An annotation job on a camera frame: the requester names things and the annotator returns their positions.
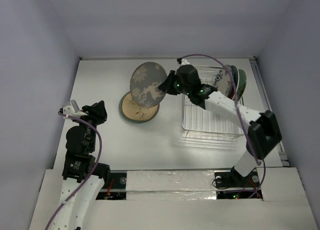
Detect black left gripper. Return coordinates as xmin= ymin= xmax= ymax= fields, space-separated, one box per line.
xmin=73 ymin=100 xmax=107 ymax=150

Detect grey reindeer pattern plate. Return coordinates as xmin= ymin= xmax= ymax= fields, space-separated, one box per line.
xmin=129 ymin=62 xmax=167 ymax=108

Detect beige leaf pattern plate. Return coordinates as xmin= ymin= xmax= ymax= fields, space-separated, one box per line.
xmin=121 ymin=92 xmax=160 ymax=121

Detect blue floral white plate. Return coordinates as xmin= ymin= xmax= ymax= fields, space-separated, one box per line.
xmin=213 ymin=68 xmax=232 ymax=97

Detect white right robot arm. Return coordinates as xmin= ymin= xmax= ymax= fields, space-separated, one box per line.
xmin=158 ymin=65 xmax=282 ymax=186

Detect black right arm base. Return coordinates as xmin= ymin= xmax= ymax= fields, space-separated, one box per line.
xmin=211 ymin=168 xmax=260 ymax=190

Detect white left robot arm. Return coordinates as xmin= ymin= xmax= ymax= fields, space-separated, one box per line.
xmin=45 ymin=100 xmax=111 ymax=229

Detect plain teal plate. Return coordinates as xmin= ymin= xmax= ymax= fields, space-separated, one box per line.
xmin=118 ymin=92 xmax=161 ymax=126

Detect red and teal plate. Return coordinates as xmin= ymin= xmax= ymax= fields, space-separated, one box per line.
xmin=229 ymin=65 xmax=239 ymax=100

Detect green rimmed plate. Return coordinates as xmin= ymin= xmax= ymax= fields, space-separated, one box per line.
xmin=236 ymin=69 xmax=247 ymax=100

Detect foil covered front block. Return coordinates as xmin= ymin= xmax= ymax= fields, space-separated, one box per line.
xmin=125 ymin=170 xmax=217 ymax=201

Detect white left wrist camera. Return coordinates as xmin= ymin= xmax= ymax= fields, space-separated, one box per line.
xmin=62 ymin=100 xmax=87 ymax=118

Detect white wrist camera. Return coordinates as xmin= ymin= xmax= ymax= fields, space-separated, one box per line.
xmin=176 ymin=58 xmax=191 ymax=67
xmin=62 ymin=100 xmax=87 ymax=118

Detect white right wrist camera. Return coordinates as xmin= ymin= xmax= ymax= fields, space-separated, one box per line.
xmin=176 ymin=58 xmax=191 ymax=67

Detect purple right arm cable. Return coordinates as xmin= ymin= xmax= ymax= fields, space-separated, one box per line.
xmin=176 ymin=54 xmax=266 ymax=199

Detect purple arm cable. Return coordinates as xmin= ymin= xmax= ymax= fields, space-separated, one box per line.
xmin=44 ymin=111 xmax=103 ymax=230
xmin=176 ymin=54 xmax=266 ymax=199

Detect wire dish rack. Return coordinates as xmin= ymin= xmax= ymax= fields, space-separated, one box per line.
xmin=182 ymin=65 xmax=243 ymax=140

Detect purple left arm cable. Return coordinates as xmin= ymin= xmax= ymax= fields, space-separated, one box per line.
xmin=44 ymin=111 xmax=103 ymax=230

